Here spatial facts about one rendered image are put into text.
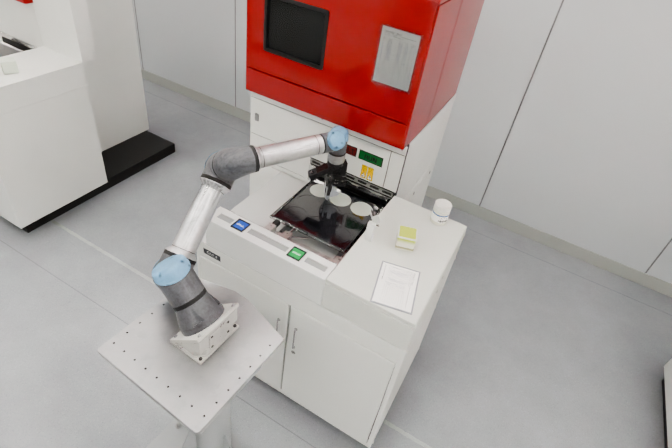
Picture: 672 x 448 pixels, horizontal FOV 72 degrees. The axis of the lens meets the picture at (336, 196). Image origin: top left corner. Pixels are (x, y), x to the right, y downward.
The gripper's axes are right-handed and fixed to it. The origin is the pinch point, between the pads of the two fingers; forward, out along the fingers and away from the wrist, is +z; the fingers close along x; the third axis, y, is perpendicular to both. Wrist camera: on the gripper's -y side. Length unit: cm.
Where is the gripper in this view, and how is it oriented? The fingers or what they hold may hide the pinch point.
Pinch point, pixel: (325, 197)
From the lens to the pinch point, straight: 208.6
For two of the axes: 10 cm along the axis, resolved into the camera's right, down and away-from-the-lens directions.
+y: 9.7, -0.2, 2.4
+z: -1.3, 7.9, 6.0
